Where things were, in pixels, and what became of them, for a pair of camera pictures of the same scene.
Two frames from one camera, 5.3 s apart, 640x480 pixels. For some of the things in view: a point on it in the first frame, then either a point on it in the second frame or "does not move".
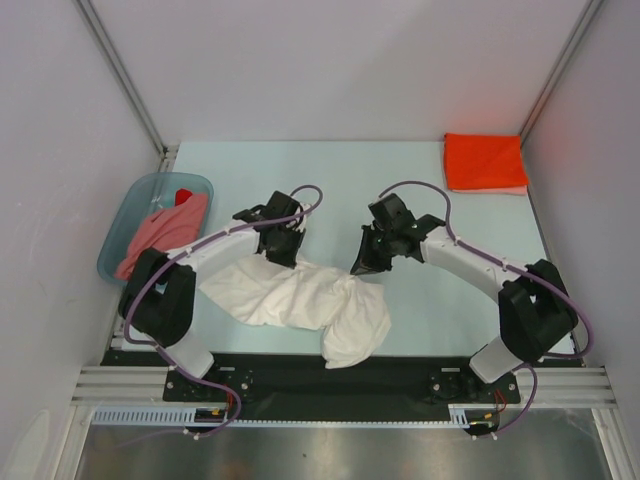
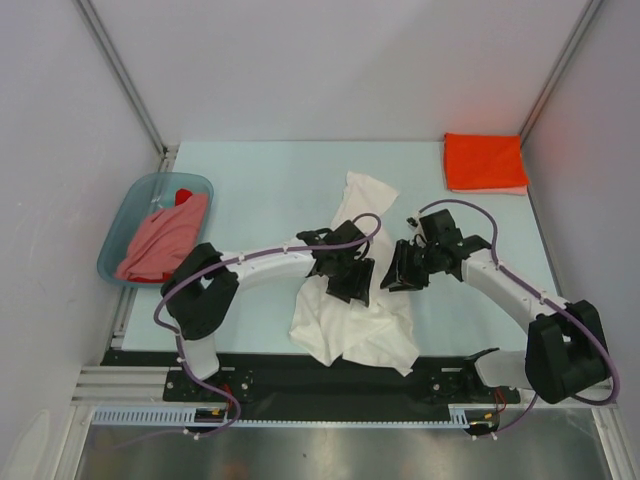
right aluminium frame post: (589, 12) does not move
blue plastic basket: (145, 195) does not move
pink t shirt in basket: (167, 229) does not move
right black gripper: (366, 262) → (400, 275)
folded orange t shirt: (483, 160) does not move
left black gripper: (289, 258) → (358, 287)
